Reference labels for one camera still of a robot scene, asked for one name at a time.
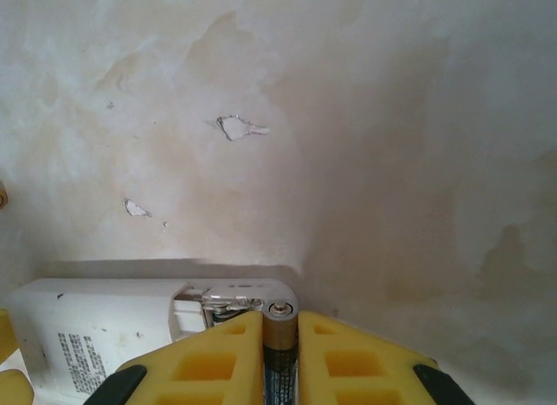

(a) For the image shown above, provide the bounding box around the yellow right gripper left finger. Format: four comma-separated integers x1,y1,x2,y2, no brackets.
89,311,265,405

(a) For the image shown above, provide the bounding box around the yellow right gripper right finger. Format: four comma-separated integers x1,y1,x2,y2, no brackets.
298,311,466,405

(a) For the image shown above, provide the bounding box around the black copper AAA battery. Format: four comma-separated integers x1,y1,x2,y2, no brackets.
262,300,300,405

